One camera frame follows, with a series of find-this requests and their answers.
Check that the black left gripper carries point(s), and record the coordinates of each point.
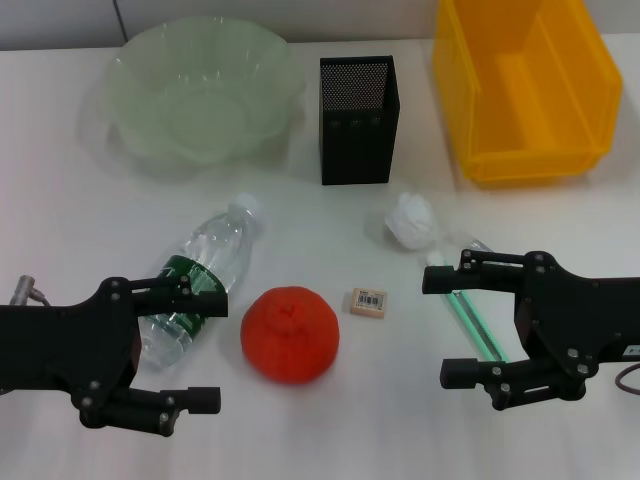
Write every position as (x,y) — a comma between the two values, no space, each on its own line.
(65,345)

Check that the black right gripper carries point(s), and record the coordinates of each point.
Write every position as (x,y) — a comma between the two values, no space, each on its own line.
(580,320)

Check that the green white toothbrush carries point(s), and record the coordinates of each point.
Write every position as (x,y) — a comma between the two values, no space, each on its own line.
(480,330)

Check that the silver glitter pen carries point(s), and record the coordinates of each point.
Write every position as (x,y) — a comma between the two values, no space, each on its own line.
(477,245)

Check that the orange fruit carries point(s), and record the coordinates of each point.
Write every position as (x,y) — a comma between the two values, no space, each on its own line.
(290,335)

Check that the clear green-label water bottle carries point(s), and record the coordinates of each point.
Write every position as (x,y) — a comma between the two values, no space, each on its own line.
(220,245)

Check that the beige eraser with barcode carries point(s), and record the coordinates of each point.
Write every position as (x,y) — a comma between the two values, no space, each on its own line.
(365,302)

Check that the white paper ball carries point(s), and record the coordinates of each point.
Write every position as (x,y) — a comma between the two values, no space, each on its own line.
(412,222)

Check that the black mesh pen holder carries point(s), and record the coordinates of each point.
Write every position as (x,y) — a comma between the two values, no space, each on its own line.
(357,150)

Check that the pale green glass fruit bowl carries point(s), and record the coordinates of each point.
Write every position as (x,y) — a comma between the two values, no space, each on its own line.
(200,100)

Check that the yellow plastic storage bin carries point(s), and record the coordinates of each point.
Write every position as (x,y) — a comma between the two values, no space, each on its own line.
(525,100)

